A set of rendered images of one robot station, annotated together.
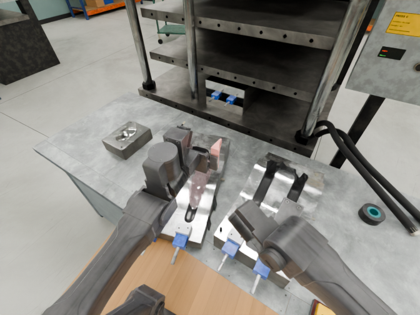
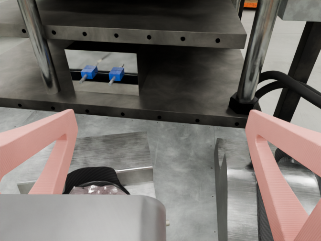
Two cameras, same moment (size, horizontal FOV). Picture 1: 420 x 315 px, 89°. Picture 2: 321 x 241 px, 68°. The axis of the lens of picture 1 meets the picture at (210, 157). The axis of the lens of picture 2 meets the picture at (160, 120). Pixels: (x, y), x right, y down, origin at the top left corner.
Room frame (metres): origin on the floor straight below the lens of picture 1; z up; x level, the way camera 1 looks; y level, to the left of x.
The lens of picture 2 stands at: (0.36, 0.06, 1.28)
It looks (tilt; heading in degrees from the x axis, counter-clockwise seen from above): 37 degrees down; 335
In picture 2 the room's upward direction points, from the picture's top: straight up
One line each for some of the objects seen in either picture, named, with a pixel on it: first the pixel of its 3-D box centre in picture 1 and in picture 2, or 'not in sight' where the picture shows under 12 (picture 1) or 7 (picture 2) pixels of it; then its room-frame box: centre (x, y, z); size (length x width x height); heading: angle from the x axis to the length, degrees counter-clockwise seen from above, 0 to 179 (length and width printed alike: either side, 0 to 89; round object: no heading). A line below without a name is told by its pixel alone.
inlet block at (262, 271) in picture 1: (260, 272); not in sight; (0.19, -0.14, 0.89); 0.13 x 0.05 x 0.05; 147
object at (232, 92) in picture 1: (241, 81); (121, 49); (1.42, -0.23, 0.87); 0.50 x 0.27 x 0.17; 147
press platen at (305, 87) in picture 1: (245, 52); (115, 9); (1.55, -0.26, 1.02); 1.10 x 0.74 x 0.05; 57
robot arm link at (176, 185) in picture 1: (170, 180); not in sight; (0.29, 0.09, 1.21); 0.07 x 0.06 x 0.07; 155
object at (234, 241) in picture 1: (228, 251); not in sight; (0.25, -0.05, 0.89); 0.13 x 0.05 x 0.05; 147
